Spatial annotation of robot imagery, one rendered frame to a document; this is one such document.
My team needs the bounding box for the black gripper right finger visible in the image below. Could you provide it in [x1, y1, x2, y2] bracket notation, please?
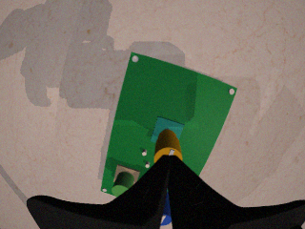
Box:
[168, 156, 305, 229]

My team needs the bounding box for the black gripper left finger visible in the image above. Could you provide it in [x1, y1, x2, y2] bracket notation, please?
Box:
[27, 156, 171, 229]

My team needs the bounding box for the green circuit board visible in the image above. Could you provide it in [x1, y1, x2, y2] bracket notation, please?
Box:
[100, 52, 236, 198]

